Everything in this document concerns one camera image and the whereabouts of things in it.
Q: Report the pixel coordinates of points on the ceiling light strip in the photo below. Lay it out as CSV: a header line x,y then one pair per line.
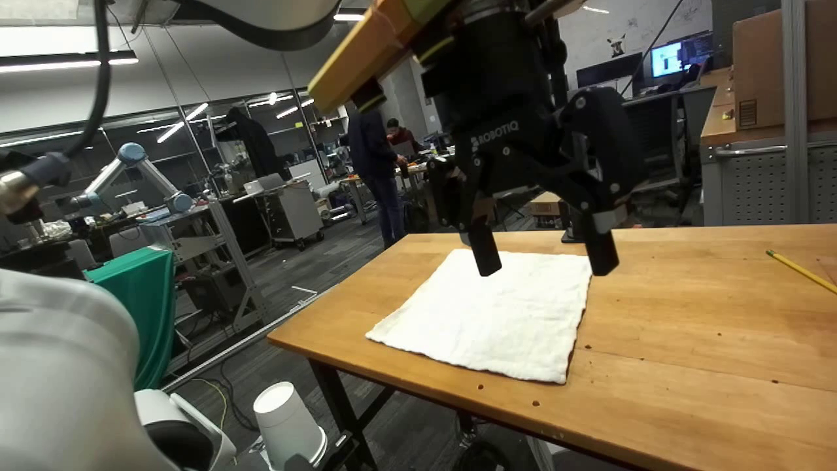
x,y
349,15
69,64

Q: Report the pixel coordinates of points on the white rolling cabinet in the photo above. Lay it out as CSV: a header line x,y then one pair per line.
x,y
291,213

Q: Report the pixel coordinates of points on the grey blue-jointed robot arm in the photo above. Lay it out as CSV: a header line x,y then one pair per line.
x,y
130,154

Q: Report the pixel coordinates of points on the yellow pencil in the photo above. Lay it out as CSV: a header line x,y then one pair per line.
x,y
801,272

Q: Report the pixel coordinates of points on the grey metal post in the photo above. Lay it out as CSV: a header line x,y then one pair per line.
x,y
794,106

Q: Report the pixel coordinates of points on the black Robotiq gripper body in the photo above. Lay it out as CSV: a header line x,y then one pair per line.
x,y
498,86

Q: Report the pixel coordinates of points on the black metal table frame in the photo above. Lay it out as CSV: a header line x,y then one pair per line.
x,y
336,401

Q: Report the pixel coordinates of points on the person in black hoodie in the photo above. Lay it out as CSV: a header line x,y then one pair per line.
x,y
255,140

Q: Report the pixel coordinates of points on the seated person in red shirt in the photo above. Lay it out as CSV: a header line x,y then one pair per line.
x,y
403,140

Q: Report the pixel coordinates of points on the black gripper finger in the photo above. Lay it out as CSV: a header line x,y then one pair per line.
x,y
481,250
609,166

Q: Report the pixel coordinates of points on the small cardboard box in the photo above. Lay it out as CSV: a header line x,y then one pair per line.
x,y
544,205

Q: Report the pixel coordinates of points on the standing person in dark clothes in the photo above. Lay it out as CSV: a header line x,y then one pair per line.
x,y
374,158

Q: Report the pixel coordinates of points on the white cloth towel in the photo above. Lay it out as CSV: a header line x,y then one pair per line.
x,y
498,314

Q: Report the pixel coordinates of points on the large cardboard box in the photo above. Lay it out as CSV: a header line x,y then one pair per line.
x,y
760,69

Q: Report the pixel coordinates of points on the white paper cup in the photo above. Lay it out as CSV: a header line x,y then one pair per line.
x,y
282,422

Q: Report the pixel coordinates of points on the lit computer monitor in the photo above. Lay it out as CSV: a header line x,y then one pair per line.
x,y
667,59

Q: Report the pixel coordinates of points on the grey cabinet with wooden top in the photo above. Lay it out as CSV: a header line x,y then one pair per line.
x,y
748,184

